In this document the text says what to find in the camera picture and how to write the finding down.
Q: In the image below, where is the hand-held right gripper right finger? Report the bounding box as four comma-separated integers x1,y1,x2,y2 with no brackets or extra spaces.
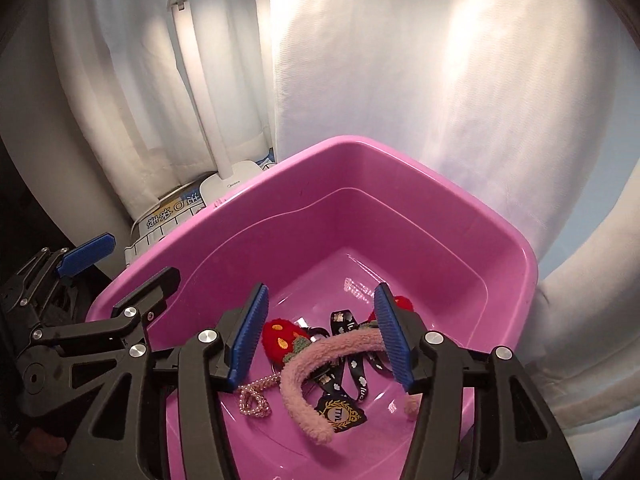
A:
373,282,584,480

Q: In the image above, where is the black printed lanyard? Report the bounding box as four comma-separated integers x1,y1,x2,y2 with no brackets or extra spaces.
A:
302,308,401,434

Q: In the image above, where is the white curtain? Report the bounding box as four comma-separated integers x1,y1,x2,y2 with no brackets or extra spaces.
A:
47,0,640,413

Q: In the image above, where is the white printed cardboard box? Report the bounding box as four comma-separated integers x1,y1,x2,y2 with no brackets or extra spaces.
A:
124,149,277,267

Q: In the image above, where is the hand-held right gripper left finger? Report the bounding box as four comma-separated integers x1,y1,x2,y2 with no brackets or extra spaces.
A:
55,282,271,480

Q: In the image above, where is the pink strawberry plush headband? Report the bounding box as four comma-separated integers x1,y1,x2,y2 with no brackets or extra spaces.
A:
263,296,426,447

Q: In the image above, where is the pink plastic basin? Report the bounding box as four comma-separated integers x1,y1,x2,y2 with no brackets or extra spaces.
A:
84,135,540,480

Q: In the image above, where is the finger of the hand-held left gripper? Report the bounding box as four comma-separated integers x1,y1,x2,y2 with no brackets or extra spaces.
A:
30,266,181,346
15,232,117,286

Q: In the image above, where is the pearl hair claw clip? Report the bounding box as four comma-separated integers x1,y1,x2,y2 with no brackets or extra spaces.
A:
238,373,274,419

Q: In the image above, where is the white desk lamp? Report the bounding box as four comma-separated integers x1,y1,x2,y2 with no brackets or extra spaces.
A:
166,0,265,197

